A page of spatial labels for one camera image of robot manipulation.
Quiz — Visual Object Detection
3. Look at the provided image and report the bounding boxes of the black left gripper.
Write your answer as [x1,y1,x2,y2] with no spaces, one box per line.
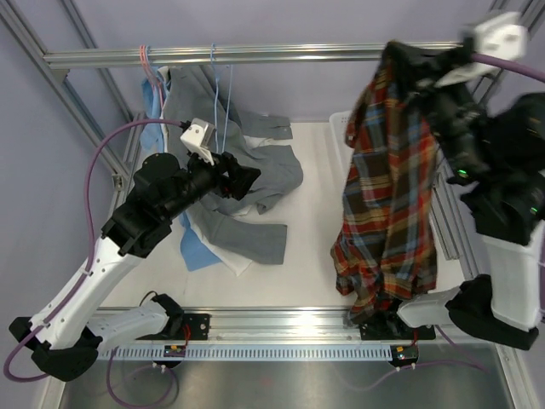
[161,147,260,222]

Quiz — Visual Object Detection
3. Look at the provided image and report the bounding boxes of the white slotted cable duct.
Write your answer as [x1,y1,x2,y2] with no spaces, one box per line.
[99,343,393,362]

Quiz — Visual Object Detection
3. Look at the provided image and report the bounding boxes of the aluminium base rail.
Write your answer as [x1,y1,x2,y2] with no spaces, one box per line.
[91,306,435,343]

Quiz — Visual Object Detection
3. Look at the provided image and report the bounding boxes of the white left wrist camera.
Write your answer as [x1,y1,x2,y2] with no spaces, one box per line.
[180,118,216,165]

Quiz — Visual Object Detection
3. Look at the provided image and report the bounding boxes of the aluminium hanging rail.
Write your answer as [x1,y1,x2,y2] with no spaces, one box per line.
[42,38,469,71]

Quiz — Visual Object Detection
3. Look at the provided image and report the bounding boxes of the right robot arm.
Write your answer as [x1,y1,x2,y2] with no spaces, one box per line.
[385,42,544,350]

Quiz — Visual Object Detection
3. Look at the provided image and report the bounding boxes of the light blue hanger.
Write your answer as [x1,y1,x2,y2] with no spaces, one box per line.
[209,43,233,153]

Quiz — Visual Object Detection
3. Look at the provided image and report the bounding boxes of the purple floor cable left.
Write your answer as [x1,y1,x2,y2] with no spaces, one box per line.
[106,345,176,406]

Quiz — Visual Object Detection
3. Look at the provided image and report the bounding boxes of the grey shirt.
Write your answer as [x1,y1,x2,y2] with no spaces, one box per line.
[163,66,304,266]

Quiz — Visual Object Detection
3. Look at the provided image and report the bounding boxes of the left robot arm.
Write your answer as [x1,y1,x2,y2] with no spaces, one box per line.
[9,153,261,382]

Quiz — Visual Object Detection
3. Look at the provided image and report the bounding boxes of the purple floor cable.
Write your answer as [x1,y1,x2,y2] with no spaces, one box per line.
[331,325,491,391]
[106,345,176,406]

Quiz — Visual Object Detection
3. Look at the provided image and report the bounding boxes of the aluminium frame posts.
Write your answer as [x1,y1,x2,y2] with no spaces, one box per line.
[1,0,143,192]
[433,1,544,279]

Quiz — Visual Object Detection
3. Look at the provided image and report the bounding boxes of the purple floor cable right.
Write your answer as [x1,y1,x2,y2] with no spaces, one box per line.
[331,325,491,391]

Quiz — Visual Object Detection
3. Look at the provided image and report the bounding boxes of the light blue shirt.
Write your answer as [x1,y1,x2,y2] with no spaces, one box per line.
[141,73,221,272]

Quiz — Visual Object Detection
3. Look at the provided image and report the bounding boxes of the aluminium frame right posts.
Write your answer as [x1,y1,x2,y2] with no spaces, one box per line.
[433,1,544,279]

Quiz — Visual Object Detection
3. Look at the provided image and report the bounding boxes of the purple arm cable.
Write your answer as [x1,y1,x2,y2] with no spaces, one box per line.
[472,53,545,84]
[3,118,186,381]

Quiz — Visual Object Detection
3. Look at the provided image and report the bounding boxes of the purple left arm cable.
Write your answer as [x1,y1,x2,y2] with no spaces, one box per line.
[3,118,186,381]

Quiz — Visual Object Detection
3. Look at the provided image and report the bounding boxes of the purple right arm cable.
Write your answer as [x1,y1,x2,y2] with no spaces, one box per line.
[472,53,545,84]

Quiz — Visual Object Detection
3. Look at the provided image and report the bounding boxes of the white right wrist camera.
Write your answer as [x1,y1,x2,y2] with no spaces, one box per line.
[435,10,528,88]

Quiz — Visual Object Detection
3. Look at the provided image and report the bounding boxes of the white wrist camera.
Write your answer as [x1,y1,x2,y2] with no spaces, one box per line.
[435,10,528,88]
[180,118,216,165]

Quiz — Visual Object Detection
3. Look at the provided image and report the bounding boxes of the white plastic basket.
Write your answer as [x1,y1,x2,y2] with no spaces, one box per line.
[329,111,353,175]

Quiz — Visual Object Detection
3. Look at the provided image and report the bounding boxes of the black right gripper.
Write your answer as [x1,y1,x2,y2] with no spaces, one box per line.
[388,42,491,182]

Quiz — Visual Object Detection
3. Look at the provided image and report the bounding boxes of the pink hanger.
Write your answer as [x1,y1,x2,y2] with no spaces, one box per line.
[139,44,156,87]
[143,45,164,109]

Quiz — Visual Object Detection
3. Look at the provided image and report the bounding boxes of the plaid shirt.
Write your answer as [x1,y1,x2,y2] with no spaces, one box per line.
[330,49,438,325]

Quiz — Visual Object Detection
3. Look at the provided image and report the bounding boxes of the aluminium frame left posts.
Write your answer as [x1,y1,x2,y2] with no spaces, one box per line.
[1,0,143,192]

